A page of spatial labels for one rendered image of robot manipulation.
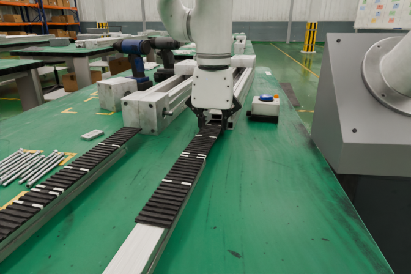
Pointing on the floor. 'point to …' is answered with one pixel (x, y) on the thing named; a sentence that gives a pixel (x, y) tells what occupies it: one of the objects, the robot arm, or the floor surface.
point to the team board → (385, 2)
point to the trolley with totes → (104, 37)
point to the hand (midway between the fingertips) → (212, 125)
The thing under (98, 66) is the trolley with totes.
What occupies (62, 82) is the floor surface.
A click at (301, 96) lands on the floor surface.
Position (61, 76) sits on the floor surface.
